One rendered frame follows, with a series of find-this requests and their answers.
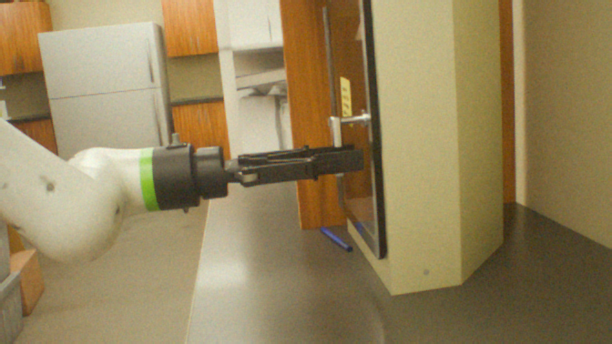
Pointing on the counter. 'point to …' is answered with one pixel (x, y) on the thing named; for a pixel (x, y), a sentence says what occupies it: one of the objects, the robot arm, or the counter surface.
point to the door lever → (341, 130)
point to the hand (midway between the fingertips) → (337, 158)
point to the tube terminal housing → (437, 140)
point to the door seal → (377, 124)
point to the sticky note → (345, 96)
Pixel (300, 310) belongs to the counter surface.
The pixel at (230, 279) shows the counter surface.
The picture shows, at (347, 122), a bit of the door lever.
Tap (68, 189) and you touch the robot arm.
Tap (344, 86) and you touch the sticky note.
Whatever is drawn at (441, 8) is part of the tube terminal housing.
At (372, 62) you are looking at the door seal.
